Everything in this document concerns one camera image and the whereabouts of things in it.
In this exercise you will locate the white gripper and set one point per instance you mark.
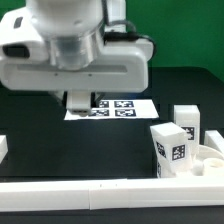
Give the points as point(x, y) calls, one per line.
point(122, 66)

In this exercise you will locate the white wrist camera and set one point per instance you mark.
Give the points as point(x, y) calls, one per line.
point(19, 40)

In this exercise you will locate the white left barrier block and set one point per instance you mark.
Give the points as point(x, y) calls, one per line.
point(3, 147)

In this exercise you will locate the white right barrier block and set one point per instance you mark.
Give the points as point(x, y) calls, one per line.
point(214, 140)

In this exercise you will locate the white front barrier rail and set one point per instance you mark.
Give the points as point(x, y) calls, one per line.
point(111, 194)

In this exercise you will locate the white marker sheet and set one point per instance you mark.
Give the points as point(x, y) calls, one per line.
point(120, 109)

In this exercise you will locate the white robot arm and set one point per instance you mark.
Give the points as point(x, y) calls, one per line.
point(65, 47)

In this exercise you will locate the white barrier block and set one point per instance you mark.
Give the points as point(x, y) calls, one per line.
point(214, 140)
point(3, 147)

